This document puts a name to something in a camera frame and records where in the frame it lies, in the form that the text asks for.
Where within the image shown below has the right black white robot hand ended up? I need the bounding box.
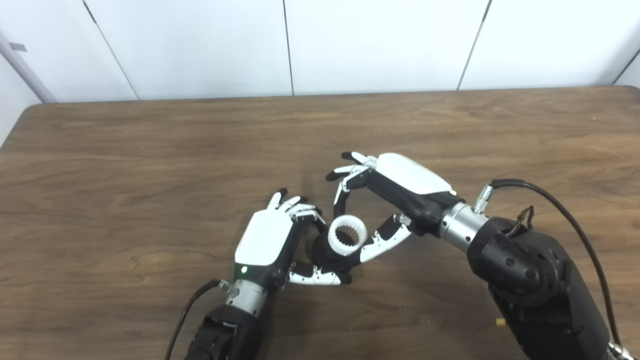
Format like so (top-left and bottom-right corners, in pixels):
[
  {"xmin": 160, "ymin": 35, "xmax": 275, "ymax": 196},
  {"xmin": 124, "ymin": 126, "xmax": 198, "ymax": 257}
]
[{"xmin": 326, "ymin": 151, "xmax": 466, "ymax": 263}]

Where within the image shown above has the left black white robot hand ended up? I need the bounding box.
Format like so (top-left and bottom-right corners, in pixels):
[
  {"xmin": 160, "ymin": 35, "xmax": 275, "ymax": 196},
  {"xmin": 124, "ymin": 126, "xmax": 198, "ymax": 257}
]
[{"xmin": 234, "ymin": 188, "xmax": 353, "ymax": 291}]

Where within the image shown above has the round black plastic part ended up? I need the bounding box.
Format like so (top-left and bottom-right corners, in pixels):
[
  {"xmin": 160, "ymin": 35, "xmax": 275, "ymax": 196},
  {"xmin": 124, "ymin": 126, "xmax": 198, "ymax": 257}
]
[{"xmin": 310, "ymin": 234, "xmax": 363, "ymax": 275}]

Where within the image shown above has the white plastic ring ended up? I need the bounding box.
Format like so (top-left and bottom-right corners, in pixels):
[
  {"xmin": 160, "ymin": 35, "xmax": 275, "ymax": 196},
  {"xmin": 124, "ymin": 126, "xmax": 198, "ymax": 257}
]
[{"xmin": 327, "ymin": 214, "xmax": 369, "ymax": 257}]

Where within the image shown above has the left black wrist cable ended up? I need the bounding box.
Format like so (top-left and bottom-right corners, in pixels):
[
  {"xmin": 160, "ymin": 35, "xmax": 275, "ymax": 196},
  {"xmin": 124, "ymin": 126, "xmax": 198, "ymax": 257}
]
[{"xmin": 165, "ymin": 278, "xmax": 234, "ymax": 360}]

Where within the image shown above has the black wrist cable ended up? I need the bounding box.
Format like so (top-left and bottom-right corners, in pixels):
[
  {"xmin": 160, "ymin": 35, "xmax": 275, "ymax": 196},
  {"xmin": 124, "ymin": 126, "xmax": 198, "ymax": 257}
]
[
  {"xmin": 472, "ymin": 178, "xmax": 624, "ymax": 352},
  {"xmin": 165, "ymin": 278, "xmax": 234, "ymax": 360}
]

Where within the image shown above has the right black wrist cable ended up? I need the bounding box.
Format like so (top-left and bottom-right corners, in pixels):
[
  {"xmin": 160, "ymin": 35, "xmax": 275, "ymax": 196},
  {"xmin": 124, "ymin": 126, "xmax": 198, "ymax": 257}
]
[{"xmin": 472, "ymin": 178, "xmax": 624, "ymax": 352}]

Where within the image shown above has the grey wall corner trim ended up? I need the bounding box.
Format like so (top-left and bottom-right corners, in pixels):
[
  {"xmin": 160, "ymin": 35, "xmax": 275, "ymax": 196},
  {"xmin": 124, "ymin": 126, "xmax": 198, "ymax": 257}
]
[{"xmin": 0, "ymin": 30, "xmax": 58, "ymax": 104}]

